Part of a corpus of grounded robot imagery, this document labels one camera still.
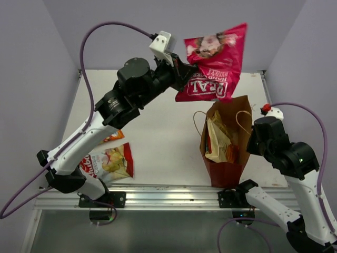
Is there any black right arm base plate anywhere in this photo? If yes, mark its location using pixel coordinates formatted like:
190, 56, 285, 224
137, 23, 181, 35
217, 189, 251, 209

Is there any red Kusuka cassava chips bag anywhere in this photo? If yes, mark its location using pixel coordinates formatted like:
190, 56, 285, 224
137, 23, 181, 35
79, 143, 134, 184

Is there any red paper bag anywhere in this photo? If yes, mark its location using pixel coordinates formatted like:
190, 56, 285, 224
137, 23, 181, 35
198, 95, 252, 188

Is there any pink Real chips bag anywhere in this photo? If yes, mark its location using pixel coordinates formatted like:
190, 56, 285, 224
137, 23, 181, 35
175, 23, 248, 103

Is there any aluminium table frame rail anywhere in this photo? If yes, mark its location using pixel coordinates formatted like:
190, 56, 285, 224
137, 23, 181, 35
19, 69, 314, 253

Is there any brown kettle chips bag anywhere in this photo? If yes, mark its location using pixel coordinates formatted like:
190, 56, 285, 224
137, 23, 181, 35
211, 110, 232, 139

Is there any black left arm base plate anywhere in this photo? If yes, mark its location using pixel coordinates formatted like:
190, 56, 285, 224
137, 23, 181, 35
78, 191, 126, 208

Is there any orange Fox's candy bag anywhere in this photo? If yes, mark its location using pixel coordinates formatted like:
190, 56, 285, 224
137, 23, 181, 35
100, 130, 125, 144

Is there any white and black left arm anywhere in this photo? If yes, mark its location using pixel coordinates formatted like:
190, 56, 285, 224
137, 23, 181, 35
37, 54, 198, 207

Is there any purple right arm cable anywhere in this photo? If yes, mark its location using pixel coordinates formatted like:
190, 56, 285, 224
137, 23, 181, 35
217, 102, 337, 253

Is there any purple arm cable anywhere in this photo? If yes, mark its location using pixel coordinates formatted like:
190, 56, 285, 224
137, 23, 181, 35
217, 102, 337, 253
0, 22, 158, 220

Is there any cream cassava chips bag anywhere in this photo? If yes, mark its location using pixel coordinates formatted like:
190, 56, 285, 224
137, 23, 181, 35
205, 117, 235, 163

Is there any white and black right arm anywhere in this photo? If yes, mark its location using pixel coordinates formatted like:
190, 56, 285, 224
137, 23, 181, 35
234, 116, 336, 252

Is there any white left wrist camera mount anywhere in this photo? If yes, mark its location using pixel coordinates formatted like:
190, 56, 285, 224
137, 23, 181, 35
149, 31, 176, 66

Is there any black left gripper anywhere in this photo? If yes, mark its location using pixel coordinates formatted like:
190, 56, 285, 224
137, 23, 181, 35
137, 51, 197, 106

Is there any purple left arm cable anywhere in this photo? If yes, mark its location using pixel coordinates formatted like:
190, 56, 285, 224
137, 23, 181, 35
0, 22, 158, 220

